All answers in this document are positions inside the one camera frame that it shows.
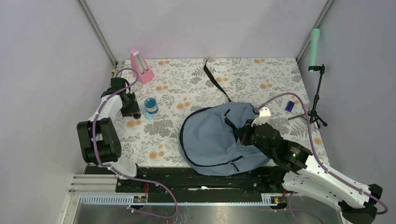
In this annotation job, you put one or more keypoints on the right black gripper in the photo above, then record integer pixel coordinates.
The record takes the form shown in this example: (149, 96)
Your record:
(243, 132)

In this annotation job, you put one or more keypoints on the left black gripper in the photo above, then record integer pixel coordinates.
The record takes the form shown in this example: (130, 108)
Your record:
(134, 108)

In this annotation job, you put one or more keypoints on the blue lidded round jar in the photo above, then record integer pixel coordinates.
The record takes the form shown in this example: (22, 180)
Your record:
(151, 105)

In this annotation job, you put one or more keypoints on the blue-grey student backpack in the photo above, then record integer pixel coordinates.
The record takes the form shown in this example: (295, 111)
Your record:
(210, 145)

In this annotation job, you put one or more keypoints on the red capped small bottle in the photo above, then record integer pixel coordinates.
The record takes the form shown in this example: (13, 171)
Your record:
(136, 115)

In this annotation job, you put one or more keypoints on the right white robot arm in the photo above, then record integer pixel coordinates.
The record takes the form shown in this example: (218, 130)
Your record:
(297, 170)

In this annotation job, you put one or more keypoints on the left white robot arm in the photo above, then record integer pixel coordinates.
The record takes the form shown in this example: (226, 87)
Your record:
(97, 136)

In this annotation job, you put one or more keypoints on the light blue glue stick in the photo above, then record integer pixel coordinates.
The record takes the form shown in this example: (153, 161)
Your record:
(146, 114)

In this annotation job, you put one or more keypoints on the pink metronome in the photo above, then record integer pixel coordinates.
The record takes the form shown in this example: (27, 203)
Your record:
(140, 65)

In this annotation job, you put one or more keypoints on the small purple eraser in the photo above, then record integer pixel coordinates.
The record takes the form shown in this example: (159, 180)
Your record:
(289, 106)

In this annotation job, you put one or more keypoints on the floral table mat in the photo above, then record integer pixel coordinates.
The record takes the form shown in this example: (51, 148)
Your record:
(182, 86)

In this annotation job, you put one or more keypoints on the black microphone tripod stand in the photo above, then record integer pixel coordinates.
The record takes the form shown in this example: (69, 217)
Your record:
(313, 115)

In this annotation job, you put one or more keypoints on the mint green microphone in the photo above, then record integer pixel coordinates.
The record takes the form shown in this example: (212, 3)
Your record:
(314, 38)

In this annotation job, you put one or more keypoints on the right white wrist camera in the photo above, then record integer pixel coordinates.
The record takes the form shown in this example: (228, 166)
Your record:
(263, 117)

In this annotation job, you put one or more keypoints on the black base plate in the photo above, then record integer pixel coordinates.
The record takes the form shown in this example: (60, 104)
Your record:
(189, 186)

